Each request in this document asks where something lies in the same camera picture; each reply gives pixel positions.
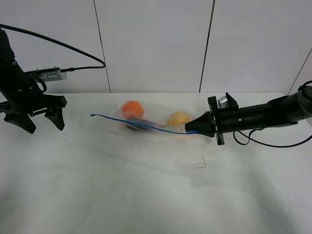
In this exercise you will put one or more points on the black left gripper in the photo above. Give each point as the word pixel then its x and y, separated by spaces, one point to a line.
pixel 25 95

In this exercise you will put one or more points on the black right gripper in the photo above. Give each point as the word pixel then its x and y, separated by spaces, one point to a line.
pixel 217 121

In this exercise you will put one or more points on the clear zip bag blue seal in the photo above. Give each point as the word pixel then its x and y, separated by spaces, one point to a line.
pixel 156 113

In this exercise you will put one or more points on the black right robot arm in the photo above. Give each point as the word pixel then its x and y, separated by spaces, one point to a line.
pixel 280 112

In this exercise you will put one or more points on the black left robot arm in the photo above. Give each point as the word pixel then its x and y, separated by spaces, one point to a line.
pixel 7 55

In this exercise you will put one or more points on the yellow lemon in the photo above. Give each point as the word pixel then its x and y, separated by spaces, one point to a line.
pixel 179 118

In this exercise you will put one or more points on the dark purple eggplant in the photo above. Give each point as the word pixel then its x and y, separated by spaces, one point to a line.
pixel 141 125

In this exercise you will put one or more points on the orange fruit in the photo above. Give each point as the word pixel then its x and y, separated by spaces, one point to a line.
pixel 132 109

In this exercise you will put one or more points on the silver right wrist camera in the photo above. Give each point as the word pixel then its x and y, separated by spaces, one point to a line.
pixel 223 102

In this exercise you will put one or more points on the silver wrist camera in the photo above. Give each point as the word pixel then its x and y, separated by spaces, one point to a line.
pixel 223 102
pixel 48 75

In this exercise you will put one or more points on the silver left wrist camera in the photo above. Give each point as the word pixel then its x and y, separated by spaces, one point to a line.
pixel 48 75

